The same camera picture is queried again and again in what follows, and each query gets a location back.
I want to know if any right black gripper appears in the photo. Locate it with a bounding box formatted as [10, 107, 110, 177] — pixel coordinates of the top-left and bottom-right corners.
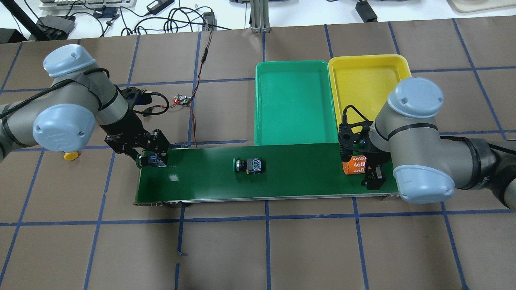
[361, 155, 391, 190]

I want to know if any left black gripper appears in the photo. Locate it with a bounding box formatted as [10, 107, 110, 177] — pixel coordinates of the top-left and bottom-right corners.
[104, 125, 170, 163]

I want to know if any green push button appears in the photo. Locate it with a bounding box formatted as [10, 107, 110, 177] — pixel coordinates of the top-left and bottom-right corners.
[135, 151, 168, 169]
[232, 157, 266, 174]

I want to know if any orange cylinder marked 4680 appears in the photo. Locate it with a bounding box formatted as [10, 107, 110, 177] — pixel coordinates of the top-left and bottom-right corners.
[343, 155, 367, 175]

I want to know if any yellow push button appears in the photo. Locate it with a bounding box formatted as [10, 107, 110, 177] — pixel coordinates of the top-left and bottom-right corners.
[63, 151, 80, 161]

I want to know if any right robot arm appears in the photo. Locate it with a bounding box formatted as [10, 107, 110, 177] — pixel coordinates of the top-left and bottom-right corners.
[368, 77, 516, 210]

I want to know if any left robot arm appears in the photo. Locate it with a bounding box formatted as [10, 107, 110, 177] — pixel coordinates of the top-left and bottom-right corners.
[0, 44, 170, 168]

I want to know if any small green circuit board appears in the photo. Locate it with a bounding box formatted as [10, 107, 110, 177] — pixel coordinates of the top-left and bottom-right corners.
[173, 94, 192, 106]

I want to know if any green conveyor belt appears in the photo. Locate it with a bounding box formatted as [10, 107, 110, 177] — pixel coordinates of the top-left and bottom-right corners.
[134, 143, 398, 206]

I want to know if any yellow plastic tray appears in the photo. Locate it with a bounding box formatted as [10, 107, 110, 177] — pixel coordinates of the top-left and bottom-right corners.
[328, 54, 412, 126]

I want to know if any green plastic tray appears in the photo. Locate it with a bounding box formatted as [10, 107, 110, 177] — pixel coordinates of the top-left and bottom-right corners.
[253, 60, 337, 145]

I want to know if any black power adapter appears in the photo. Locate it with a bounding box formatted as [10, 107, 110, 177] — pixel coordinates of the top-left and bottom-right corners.
[147, 0, 175, 15]

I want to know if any black box device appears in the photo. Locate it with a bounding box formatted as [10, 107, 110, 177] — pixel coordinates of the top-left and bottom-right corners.
[36, 15, 75, 40]

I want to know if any black power brick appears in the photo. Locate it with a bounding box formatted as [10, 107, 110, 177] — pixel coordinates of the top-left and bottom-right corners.
[355, 0, 378, 23]

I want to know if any white keyboard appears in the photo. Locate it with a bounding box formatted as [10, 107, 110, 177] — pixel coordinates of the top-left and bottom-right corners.
[38, 0, 136, 11]

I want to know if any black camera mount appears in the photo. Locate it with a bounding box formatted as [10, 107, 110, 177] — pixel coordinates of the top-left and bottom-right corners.
[337, 105, 373, 163]

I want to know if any red black wire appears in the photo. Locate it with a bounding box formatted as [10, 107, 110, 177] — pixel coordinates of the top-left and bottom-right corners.
[150, 30, 214, 148]

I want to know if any aluminium profile post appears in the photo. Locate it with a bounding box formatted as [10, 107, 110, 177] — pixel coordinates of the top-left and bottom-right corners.
[249, 0, 270, 33]

